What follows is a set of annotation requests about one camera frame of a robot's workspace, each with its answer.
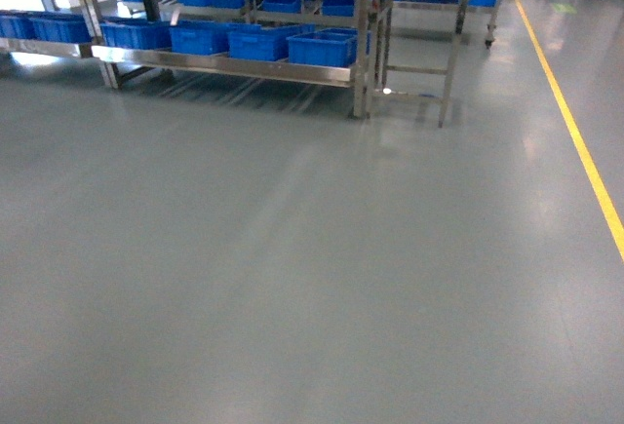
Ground empty blue plastic bin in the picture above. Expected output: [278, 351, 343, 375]
[228, 24, 315, 61]

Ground stainless steel flow rack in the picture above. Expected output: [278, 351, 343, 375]
[0, 0, 391, 120]

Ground blue bin with red bags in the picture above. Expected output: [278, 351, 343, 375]
[288, 28, 358, 68]

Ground small stainless steel table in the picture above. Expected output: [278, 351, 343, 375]
[364, 0, 470, 127]

